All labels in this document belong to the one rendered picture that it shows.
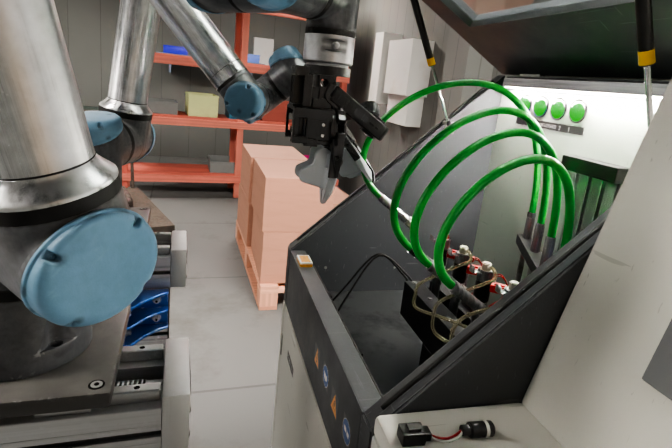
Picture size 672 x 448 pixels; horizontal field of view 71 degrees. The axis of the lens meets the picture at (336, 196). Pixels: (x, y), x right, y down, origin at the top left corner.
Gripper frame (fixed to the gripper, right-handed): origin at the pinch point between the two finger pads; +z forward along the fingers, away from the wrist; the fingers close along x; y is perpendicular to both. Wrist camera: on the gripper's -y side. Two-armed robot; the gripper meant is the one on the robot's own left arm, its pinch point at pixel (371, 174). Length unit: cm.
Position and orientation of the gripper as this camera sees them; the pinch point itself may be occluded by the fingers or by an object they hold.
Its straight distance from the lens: 102.5
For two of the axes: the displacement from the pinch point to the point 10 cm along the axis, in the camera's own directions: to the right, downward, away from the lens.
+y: -8.0, 5.6, 2.2
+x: -2.8, -0.3, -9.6
